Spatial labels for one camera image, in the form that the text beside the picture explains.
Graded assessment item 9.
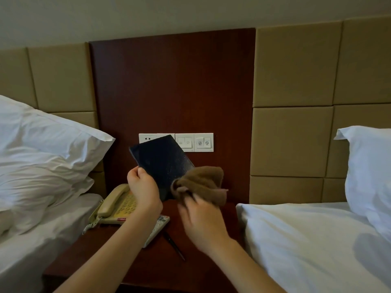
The person's left hand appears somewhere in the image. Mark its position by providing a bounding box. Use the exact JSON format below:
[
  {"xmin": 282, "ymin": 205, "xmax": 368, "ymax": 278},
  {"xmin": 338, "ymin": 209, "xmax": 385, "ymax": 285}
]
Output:
[{"xmin": 127, "ymin": 166, "xmax": 163, "ymax": 220}]

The person's right hand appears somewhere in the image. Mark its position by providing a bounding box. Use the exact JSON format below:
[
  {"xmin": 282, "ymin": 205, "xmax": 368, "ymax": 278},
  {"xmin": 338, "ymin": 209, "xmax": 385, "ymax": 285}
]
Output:
[{"xmin": 178, "ymin": 193, "xmax": 234, "ymax": 257}]

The yellow corded telephone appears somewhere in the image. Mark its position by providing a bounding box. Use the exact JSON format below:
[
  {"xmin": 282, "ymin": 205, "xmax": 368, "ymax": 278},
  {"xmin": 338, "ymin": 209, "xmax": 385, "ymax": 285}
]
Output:
[{"xmin": 88, "ymin": 183, "xmax": 138, "ymax": 226}]

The dark blue scribbled pouch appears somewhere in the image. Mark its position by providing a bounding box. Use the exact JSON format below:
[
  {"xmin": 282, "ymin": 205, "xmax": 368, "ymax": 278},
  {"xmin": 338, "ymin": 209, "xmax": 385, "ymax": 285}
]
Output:
[{"xmin": 129, "ymin": 134, "xmax": 196, "ymax": 202}]

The black pen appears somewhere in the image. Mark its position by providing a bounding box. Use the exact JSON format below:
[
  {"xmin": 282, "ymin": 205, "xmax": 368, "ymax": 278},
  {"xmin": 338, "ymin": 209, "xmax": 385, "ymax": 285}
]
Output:
[{"xmin": 163, "ymin": 232, "xmax": 186, "ymax": 262}]

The white remote control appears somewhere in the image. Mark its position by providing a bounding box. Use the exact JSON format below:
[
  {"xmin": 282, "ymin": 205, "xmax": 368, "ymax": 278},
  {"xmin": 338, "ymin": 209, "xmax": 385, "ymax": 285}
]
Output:
[{"xmin": 142, "ymin": 214, "xmax": 171, "ymax": 249}]

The brown cleaning cloth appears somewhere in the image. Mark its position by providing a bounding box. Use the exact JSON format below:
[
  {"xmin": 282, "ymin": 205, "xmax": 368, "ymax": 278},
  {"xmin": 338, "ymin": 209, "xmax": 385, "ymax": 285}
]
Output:
[{"xmin": 170, "ymin": 166, "xmax": 229, "ymax": 208}]

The beige telephone cord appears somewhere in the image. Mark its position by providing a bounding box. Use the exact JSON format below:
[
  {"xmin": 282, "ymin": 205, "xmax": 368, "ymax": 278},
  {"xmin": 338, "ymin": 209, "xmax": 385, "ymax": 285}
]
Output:
[{"xmin": 81, "ymin": 218, "xmax": 103, "ymax": 235}]

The person's left forearm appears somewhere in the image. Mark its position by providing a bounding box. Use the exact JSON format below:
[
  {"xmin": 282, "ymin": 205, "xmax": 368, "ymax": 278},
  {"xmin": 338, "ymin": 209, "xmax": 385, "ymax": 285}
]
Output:
[{"xmin": 53, "ymin": 210, "xmax": 163, "ymax": 293}]

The person's right forearm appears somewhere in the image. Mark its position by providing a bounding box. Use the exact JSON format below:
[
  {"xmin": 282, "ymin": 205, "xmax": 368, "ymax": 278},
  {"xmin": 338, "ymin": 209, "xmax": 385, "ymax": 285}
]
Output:
[{"xmin": 211, "ymin": 239, "xmax": 288, "ymax": 293}]

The dark wooden nightstand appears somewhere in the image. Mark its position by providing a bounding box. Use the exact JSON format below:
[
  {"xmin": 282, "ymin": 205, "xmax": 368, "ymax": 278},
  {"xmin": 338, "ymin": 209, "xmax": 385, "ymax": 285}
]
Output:
[{"xmin": 42, "ymin": 199, "xmax": 248, "ymax": 293}]

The white bed cover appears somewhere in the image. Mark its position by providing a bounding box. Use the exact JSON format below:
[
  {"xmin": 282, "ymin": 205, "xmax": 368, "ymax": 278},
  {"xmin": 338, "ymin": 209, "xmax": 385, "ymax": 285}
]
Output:
[{"xmin": 235, "ymin": 201, "xmax": 391, "ymax": 293}]

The crumpled white pillow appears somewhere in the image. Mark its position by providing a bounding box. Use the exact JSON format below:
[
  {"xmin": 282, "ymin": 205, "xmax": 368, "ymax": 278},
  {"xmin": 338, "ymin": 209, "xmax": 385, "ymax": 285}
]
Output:
[{"xmin": 0, "ymin": 146, "xmax": 95, "ymax": 238}]

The smooth white pillow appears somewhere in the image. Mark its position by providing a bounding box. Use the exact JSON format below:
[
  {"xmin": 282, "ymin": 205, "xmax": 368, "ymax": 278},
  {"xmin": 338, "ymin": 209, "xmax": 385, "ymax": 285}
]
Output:
[{"xmin": 0, "ymin": 94, "xmax": 116, "ymax": 174}]

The white bed sheet mattress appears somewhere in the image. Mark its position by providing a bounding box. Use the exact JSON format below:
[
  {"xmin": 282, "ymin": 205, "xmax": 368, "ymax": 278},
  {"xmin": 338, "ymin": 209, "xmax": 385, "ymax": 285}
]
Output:
[{"xmin": 0, "ymin": 193, "xmax": 104, "ymax": 293}]

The beige padded headboard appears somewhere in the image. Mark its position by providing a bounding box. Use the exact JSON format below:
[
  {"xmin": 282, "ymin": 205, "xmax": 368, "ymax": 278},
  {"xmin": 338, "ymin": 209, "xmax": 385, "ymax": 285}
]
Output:
[{"xmin": 249, "ymin": 15, "xmax": 391, "ymax": 206}]

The white socket and switch panel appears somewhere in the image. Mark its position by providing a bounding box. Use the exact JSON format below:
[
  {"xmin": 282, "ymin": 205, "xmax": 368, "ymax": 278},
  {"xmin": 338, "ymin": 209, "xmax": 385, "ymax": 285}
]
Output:
[{"xmin": 138, "ymin": 133, "xmax": 176, "ymax": 145}]

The white four-button switch panel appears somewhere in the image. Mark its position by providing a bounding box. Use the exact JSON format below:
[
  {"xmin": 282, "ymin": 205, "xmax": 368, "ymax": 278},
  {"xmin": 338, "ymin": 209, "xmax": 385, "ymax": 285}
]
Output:
[{"xmin": 174, "ymin": 133, "xmax": 214, "ymax": 153}]

